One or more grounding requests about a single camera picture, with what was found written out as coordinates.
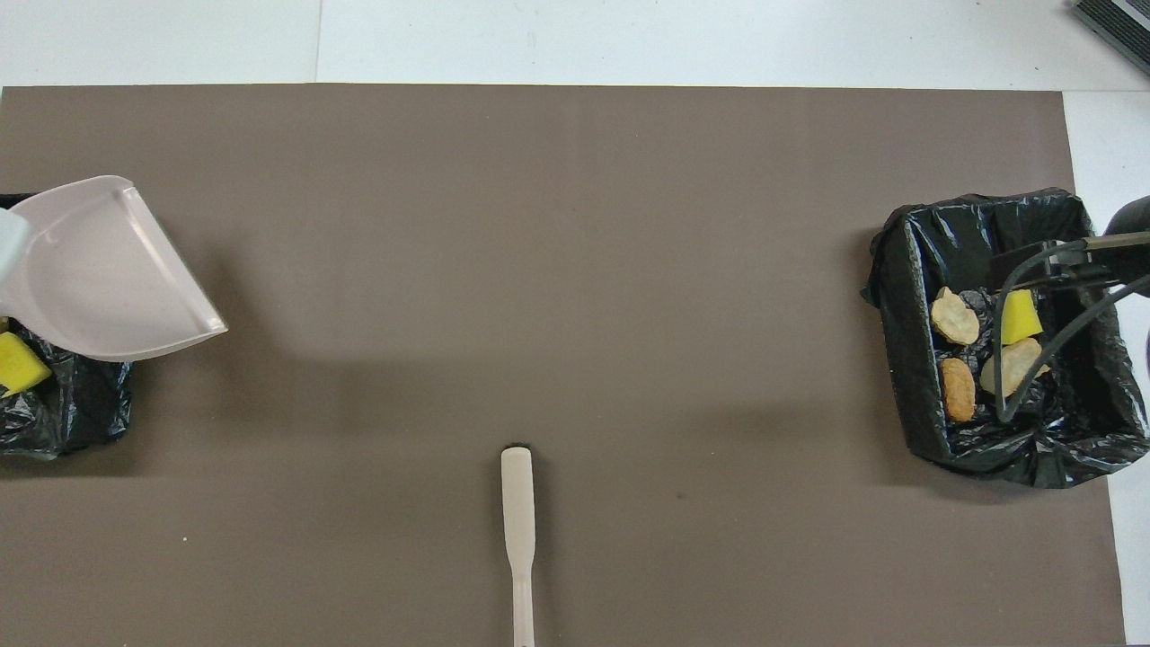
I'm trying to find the beige hand brush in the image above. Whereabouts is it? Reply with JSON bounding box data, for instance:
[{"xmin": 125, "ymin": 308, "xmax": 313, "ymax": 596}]
[{"xmin": 500, "ymin": 445, "xmax": 537, "ymax": 647}]

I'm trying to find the striped orange bread piece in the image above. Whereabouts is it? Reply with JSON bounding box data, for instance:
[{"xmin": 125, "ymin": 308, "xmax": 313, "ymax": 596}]
[{"xmin": 931, "ymin": 287, "xmax": 981, "ymax": 347}]

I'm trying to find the brown oval bread roll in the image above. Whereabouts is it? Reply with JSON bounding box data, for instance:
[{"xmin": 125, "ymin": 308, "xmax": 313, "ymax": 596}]
[{"xmin": 940, "ymin": 358, "xmax": 978, "ymax": 424}]

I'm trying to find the large pale bread chunk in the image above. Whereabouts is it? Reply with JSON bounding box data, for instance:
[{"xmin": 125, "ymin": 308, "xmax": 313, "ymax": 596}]
[{"xmin": 978, "ymin": 337, "xmax": 1051, "ymax": 399}]

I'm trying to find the plain yellow sponge piece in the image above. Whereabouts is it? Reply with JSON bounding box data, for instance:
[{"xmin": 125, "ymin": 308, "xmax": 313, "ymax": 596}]
[{"xmin": 999, "ymin": 288, "xmax": 1045, "ymax": 346}]

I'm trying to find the beige plastic dustpan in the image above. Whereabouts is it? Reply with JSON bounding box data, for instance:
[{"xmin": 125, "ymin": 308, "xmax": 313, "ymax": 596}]
[{"xmin": 0, "ymin": 175, "xmax": 229, "ymax": 363}]

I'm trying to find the yellow sponge green edge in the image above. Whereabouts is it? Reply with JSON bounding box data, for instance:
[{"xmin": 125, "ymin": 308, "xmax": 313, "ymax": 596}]
[{"xmin": 0, "ymin": 331, "xmax": 53, "ymax": 398}]

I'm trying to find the black bag lined bin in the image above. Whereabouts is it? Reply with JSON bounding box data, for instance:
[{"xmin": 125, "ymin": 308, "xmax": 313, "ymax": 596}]
[
  {"xmin": 0, "ymin": 193, "xmax": 136, "ymax": 461},
  {"xmin": 861, "ymin": 187, "xmax": 1150, "ymax": 491}
]

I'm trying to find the brown table mat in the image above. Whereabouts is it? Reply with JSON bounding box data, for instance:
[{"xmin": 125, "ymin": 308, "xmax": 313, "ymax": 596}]
[{"xmin": 0, "ymin": 84, "xmax": 1127, "ymax": 647}]

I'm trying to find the dark grey ridged device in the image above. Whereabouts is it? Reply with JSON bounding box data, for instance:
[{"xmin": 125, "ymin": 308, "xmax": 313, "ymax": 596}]
[{"xmin": 1071, "ymin": 0, "xmax": 1150, "ymax": 77}]

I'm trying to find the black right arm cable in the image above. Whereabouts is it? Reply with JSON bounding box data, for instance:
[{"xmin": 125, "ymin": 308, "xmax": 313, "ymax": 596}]
[{"xmin": 986, "ymin": 238, "xmax": 1150, "ymax": 423}]

